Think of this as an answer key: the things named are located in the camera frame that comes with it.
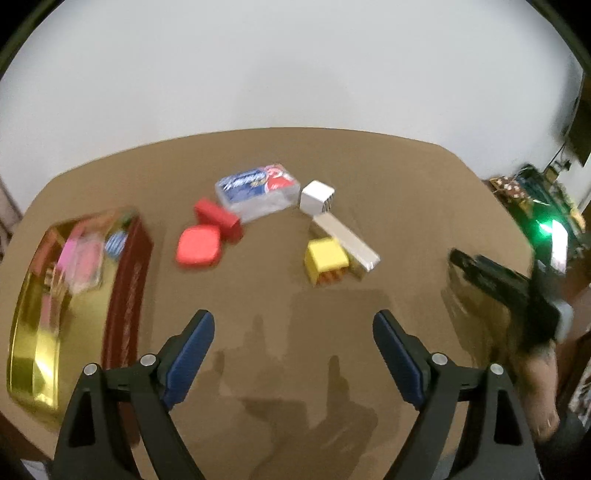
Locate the clear blue and red tissue pack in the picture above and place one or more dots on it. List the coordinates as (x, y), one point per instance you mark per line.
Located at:
(258, 191)

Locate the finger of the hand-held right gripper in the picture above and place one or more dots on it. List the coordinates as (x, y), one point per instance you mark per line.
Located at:
(485, 277)

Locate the small blue packet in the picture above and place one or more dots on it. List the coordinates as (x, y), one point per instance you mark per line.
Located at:
(115, 242)

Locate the pink packet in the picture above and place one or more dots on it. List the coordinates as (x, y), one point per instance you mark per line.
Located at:
(85, 265)

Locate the long silver box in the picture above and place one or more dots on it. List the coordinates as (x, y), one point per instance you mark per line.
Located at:
(346, 242)

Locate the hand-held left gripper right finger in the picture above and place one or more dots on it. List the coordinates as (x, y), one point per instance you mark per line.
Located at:
(397, 350)

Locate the red square box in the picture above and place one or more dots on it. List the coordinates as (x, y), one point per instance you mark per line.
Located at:
(197, 247)

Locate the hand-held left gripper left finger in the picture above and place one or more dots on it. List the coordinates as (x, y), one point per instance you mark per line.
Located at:
(191, 350)

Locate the person's right hand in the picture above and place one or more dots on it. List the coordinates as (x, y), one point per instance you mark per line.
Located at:
(540, 392)

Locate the white cube box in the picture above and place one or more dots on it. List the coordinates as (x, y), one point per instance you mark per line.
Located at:
(316, 197)

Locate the gold and red tin box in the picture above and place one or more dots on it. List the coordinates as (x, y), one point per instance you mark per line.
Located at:
(41, 332)

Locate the yellow box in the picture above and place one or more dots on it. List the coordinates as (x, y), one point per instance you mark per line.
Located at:
(325, 258)

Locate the red rectangular box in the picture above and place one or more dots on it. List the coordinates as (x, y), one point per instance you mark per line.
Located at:
(219, 219)

